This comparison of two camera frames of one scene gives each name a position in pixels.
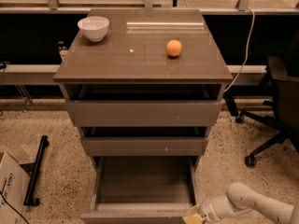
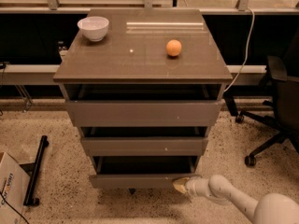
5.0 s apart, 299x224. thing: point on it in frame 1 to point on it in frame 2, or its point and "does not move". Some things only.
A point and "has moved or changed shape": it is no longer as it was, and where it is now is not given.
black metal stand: (34, 169) does not move
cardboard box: (14, 184) does not move
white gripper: (207, 209) to (193, 186)
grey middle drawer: (146, 141) does not move
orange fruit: (174, 48) does not move
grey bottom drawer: (142, 189) has moved or changed shape
